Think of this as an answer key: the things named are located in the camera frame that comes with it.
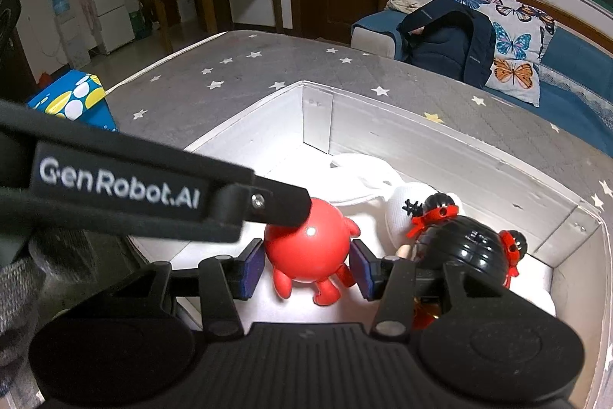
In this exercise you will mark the black-haired doll figurine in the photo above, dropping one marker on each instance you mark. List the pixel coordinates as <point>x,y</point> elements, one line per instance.
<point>469,246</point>

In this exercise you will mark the blue sofa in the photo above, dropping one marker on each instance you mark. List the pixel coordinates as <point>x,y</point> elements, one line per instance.
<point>565,102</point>

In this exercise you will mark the person's left hand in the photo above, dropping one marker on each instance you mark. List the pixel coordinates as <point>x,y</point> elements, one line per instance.
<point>19,294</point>

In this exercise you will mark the beige cloth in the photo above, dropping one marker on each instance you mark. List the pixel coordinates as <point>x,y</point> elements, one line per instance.
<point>404,4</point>

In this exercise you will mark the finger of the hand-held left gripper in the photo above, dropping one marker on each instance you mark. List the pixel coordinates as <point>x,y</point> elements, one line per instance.
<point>143,179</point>

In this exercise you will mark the red round toy figure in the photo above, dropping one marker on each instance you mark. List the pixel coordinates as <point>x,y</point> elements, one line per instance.
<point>306,241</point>

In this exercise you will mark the water dispenser with bottle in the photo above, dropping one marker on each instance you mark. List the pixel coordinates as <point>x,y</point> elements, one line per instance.
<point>62,1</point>

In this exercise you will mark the grey cardboard box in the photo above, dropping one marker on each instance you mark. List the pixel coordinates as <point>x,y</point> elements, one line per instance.
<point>431,160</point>

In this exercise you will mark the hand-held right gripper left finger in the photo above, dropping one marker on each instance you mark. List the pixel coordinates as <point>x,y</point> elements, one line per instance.
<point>251,267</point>

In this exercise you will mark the blue dotted tissue box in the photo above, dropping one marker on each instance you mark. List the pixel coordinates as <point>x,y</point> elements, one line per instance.
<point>72,95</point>

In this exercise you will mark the dark navy backpack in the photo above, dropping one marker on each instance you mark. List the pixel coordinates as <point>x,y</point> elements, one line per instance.
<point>450,40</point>

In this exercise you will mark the butterfly print pillow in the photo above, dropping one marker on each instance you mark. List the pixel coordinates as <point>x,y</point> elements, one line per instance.
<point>517,40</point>

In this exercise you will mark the white plush toy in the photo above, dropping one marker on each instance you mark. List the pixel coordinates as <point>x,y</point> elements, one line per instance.
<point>368,179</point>

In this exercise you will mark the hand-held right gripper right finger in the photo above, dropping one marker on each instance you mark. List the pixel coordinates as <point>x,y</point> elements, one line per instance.
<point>361,270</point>

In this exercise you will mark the white refrigerator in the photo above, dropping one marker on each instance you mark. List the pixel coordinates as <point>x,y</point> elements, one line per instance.
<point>108,1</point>

